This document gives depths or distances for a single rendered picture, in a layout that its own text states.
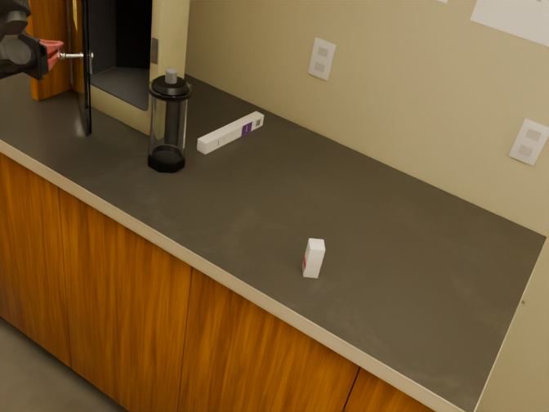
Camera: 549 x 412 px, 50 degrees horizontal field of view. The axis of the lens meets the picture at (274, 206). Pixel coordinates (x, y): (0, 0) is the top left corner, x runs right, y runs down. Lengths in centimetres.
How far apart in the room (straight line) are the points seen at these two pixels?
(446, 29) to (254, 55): 62
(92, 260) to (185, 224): 38
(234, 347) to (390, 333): 41
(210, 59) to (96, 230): 76
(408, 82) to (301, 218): 51
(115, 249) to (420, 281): 77
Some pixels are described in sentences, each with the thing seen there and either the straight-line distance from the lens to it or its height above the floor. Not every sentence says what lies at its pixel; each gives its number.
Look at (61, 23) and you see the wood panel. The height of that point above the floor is 115.
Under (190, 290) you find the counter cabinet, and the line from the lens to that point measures 147.
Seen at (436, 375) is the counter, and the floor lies 94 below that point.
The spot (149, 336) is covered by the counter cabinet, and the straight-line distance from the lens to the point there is 172.
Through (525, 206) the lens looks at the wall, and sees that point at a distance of 177.
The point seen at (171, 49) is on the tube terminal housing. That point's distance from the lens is 164.
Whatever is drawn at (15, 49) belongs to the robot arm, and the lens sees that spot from 142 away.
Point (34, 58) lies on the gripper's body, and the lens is 152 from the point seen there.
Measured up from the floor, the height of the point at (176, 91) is 117.
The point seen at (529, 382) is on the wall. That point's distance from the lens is 212.
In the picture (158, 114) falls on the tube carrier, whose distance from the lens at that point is 150.
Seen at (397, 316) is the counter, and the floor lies 94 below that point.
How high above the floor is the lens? 184
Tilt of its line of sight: 36 degrees down
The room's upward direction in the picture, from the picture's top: 11 degrees clockwise
